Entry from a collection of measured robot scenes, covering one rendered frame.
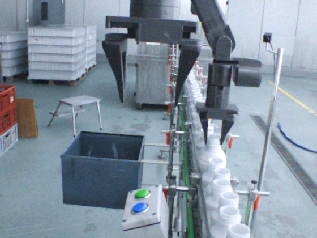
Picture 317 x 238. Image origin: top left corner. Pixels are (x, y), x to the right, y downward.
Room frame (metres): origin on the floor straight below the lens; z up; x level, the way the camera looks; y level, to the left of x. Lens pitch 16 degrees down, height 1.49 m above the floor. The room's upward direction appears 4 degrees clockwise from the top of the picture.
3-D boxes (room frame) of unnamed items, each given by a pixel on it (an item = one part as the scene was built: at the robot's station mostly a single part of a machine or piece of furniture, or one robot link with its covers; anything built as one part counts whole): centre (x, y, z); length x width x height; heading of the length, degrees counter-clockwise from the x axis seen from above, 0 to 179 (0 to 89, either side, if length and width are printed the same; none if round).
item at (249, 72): (0.85, -0.17, 1.40); 0.12 x 0.09 x 0.12; 89
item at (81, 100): (4.39, 1.15, 0.21); 0.61 x 0.47 x 0.41; 52
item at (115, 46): (0.41, 0.03, 1.44); 0.07 x 0.07 x 0.09; 89
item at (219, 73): (0.85, -0.14, 1.37); 0.07 x 0.06 x 0.07; 89
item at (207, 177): (0.79, -0.14, 1.09); 0.06 x 0.06 x 0.17
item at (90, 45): (9.23, 2.44, 0.59); 1.25 x 1.03 x 1.17; 0
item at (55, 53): (7.64, 2.36, 0.59); 1.24 x 1.03 x 1.17; 1
